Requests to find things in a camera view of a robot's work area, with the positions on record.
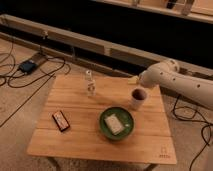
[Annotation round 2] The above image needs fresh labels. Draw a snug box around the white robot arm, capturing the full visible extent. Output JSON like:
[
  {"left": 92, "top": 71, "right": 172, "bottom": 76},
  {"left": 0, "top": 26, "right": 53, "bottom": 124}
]
[{"left": 128, "top": 59, "right": 213, "bottom": 110}]

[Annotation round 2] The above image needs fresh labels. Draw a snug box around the green bowl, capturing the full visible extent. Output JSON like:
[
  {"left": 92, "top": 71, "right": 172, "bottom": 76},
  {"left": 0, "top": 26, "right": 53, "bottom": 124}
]
[{"left": 99, "top": 107, "right": 134, "bottom": 141}]

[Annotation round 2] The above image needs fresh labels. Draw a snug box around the beige sponge block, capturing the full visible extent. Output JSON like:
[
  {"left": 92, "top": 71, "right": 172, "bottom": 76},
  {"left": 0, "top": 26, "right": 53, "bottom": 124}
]
[{"left": 104, "top": 114, "right": 124, "bottom": 135}]

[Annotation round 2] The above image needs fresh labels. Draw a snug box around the wooden folding table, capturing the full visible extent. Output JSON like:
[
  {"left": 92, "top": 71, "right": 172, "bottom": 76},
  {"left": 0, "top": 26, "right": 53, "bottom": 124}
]
[{"left": 27, "top": 75, "right": 177, "bottom": 164}]

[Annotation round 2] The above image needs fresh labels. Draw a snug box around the small black red box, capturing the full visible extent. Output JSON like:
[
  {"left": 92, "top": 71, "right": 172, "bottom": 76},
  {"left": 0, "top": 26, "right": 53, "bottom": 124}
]
[{"left": 52, "top": 111, "right": 70, "bottom": 132}]

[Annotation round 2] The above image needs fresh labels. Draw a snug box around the black power adapter box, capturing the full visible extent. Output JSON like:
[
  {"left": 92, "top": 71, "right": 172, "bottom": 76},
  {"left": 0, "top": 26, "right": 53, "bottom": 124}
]
[{"left": 18, "top": 60, "right": 37, "bottom": 74}]

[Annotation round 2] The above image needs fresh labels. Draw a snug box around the long wooden floor beam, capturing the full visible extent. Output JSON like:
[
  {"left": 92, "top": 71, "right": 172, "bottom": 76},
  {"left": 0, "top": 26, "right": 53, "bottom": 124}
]
[{"left": 0, "top": 13, "right": 213, "bottom": 101}]

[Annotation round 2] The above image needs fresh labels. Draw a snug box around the black cable on right floor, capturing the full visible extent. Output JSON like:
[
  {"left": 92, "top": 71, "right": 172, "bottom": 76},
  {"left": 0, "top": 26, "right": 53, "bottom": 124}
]
[{"left": 171, "top": 94, "right": 213, "bottom": 171}]

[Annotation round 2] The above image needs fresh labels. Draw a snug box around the black cable on floor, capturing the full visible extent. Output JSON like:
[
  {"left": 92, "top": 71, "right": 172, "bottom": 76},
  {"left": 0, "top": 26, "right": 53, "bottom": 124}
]
[
  {"left": 171, "top": 94, "right": 213, "bottom": 171},
  {"left": 0, "top": 39, "right": 72, "bottom": 129}
]

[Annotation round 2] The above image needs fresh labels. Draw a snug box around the black cable on left floor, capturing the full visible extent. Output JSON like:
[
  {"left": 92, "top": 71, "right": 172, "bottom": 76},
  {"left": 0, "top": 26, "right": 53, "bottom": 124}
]
[{"left": 0, "top": 39, "right": 72, "bottom": 129}]

